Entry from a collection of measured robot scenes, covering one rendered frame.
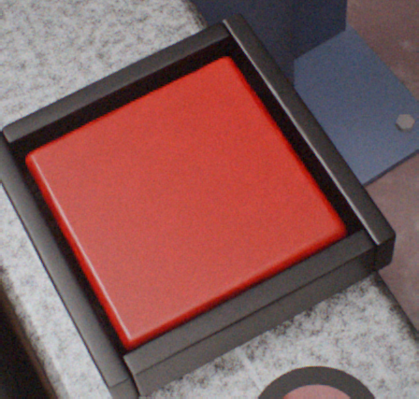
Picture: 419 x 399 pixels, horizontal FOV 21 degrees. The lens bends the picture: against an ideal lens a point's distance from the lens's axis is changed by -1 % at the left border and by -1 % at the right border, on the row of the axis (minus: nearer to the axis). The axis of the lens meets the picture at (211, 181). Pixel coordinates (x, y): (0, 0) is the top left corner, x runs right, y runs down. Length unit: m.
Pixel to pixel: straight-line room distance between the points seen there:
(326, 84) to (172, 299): 1.13
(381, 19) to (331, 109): 0.16
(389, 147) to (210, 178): 1.07
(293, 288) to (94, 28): 0.10
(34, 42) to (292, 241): 0.10
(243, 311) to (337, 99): 1.12
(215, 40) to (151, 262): 0.06
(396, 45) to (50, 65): 1.14
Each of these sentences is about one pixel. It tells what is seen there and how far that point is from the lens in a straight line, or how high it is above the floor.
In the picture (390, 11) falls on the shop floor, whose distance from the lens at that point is 1.47.
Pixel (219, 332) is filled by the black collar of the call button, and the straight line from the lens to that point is 0.26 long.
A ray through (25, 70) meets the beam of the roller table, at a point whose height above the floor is 0.92.
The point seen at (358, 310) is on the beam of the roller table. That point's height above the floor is 0.92.
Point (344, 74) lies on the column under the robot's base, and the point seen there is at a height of 0.01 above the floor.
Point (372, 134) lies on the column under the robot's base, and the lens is 1.36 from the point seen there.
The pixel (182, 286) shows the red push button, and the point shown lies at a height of 0.93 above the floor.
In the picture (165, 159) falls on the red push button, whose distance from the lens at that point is 0.28.
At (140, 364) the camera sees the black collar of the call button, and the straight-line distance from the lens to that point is 0.26.
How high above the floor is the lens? 1.17
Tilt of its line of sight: 61 degrees down
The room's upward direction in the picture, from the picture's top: 8 degrees counter-clockwise
